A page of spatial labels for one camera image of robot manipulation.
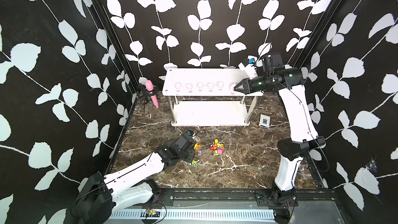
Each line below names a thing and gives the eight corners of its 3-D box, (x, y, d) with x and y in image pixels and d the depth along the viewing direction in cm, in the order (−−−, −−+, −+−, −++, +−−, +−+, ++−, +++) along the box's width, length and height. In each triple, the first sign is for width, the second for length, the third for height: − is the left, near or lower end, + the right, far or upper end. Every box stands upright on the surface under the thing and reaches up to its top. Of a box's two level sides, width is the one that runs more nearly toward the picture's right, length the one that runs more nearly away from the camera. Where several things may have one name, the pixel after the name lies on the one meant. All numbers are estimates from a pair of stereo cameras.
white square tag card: (259, 126, 103) (260, 124, 101) (260, 115, 109) (261, 113, 107) (268, 128, 102) (270, 126, 100) (269, 118, 107) (270, 116, 106)
